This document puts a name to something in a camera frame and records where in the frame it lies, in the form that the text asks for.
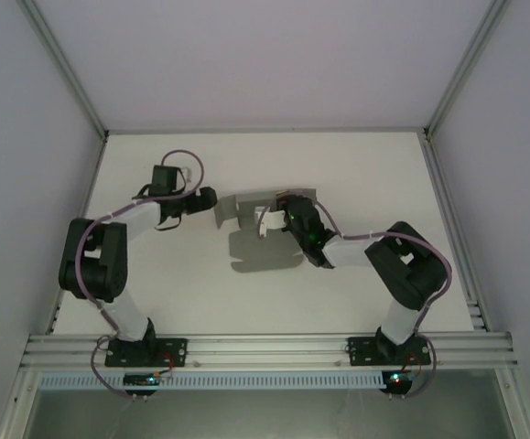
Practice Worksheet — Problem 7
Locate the grey cloth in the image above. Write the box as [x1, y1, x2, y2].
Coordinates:
[212, 187, 319, 275]

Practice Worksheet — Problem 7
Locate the right circuit board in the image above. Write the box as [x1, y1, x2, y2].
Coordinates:
[382, 370, 424, 391]

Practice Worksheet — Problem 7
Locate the circuit board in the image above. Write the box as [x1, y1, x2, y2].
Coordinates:
[382, 370, 424, 391]
[123, 372, 174, 391]

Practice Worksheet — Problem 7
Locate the left circuit board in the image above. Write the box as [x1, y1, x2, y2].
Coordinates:
[123, 372, 174, 391]

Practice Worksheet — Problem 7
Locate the thin black left camera cable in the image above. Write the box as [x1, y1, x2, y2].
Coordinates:
[134, 182, 186, 232]

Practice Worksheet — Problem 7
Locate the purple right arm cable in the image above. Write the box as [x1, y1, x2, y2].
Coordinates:
[257, 198, 453, 400]

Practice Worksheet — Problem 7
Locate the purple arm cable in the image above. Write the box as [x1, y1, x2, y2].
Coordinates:
[74, 149, 207, 400]
[257, 198, 453, 400]

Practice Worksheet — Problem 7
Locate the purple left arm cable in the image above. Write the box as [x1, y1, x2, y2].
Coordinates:
[74, 149, 207, 400]

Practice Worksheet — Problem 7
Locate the aluminium table side rail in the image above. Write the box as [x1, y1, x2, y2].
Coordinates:
[43, 134, 109, 336]
[421, 131, 491, 332]

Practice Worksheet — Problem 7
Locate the aluminium mounting rail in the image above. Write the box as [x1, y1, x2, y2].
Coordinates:
[19, 332, 520, 369]

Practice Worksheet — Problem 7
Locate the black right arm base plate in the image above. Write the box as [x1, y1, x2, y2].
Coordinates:
[346, 337, 432, 368]

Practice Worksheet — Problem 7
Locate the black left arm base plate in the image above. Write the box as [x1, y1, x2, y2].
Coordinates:
[104, 337, 189, 369]

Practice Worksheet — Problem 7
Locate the red wire at left board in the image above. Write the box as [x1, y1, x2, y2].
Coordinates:
[157, 351, 178, 379]

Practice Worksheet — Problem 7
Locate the slotted pale cable duct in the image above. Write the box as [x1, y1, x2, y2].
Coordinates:
[38, 370, 384, 391]

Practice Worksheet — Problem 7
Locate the aluminium frame post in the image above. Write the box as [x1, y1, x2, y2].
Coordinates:
[19, 0, 111, 139]
[422, 0, 511, 138]
[0, 368, 42, 439]
[494, 368, 530, 439]

